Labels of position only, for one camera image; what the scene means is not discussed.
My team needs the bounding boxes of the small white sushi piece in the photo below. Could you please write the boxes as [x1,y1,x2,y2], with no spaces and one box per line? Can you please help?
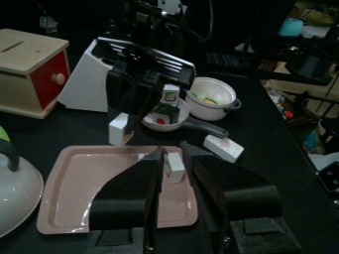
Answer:
[163,152,187,185]

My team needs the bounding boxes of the white rectangular block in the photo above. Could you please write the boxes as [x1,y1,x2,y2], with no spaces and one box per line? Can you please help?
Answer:
[107,111,136,149]

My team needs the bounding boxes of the green toy piece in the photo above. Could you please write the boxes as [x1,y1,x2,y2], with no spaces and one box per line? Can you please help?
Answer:
[0,125,12,144]

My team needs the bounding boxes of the green yellow toy food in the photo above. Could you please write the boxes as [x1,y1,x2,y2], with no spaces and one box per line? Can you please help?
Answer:
[190,92,222,105]

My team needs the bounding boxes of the dark green sushi roll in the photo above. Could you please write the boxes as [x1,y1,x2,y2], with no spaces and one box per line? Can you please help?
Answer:
[154,103,182,125]

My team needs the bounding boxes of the white pot grey handles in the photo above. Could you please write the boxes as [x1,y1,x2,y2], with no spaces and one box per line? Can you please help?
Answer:
[184,76,245,122]

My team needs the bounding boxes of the white sushi piece red-green face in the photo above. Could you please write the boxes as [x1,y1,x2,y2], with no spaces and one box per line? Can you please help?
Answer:
[160,83,182,107]

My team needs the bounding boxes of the white glass lid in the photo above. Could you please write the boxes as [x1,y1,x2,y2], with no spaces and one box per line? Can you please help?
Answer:
[0,137,47,239]

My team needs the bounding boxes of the pink square tray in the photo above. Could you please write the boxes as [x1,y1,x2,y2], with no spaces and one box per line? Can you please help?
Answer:
[36,144,200,236]

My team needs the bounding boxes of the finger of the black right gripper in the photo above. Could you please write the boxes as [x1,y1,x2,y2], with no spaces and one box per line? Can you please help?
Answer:
[132,73,166,121]
[104,69,136,140]

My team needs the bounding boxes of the wooden box red drawer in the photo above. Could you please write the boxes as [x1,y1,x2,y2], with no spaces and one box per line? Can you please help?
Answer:
[0,28,74,120]

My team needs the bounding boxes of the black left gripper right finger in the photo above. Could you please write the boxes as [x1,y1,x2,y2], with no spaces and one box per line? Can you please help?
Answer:
[178,140,305,254]

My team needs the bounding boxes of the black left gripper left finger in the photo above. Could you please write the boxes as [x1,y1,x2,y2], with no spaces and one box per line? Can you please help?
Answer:
[84,146,170,254]

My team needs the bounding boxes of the white knife block black top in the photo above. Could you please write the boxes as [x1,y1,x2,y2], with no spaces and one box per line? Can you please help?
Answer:
[58,36,199,114]

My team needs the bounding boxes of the white pan grey handle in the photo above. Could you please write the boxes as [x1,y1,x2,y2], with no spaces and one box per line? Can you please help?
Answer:
[140,96,231,139]

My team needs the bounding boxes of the black keyboard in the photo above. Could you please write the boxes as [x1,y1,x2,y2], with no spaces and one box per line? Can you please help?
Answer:
[204,50,250,69]

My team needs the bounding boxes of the teal cup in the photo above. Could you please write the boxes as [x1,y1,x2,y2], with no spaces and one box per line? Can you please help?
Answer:
[277,17,306,38]

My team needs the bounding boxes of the white sushi piece pink spot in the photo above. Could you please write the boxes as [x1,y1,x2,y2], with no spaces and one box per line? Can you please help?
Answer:
[203,133,246,164]

